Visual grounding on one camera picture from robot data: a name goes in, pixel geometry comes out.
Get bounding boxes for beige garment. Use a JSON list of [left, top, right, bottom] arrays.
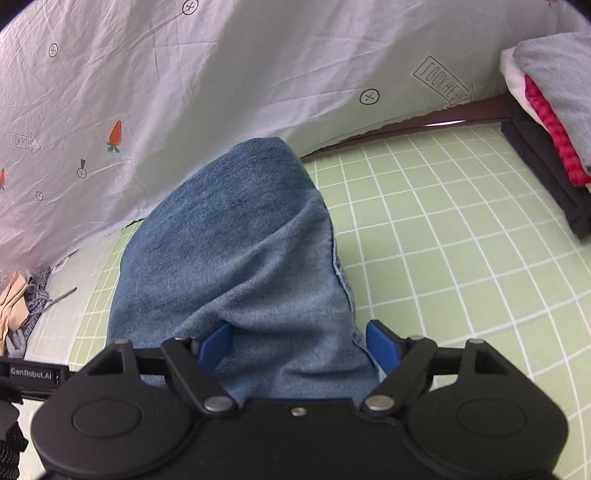
[[0, 272, 29, 355]]

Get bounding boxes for green grid cutting mat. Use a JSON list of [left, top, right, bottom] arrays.
[[22, 124, 591, 480]]

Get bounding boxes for grey hoodie with drawstring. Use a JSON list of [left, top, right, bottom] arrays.
[[1, 281, 77, 359]]

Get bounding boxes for white folded garment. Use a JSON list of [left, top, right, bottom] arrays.
[[499, 48, 542, 125]]

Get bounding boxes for red striped folded garment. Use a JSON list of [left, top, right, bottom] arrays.
[[525, 75, 590, 187]]

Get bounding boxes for blue denim jeans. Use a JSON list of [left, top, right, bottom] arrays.
[[107, 138, 379, 401]]

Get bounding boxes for grey printed carrot sheet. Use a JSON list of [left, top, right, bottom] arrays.
[[1, 1, 589, 278]]

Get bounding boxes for grey fleece folded garment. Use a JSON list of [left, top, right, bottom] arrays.
[[513, 32, 590, 170]]

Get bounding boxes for black folded garment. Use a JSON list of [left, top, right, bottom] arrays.
[[501, 96, 591, 240]]

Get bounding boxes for blue plaid shirt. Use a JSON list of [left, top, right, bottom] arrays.
[[22, 267, 52, 340]]

